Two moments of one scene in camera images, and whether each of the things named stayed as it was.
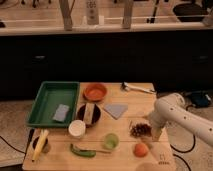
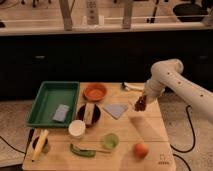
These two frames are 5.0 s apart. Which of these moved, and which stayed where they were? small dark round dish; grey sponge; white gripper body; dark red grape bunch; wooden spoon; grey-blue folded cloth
Moved: white gripper body; dark red grape bunch
Stayed: wooden spoon; grey sponge; grey-blue folded cloth; small dark round dish
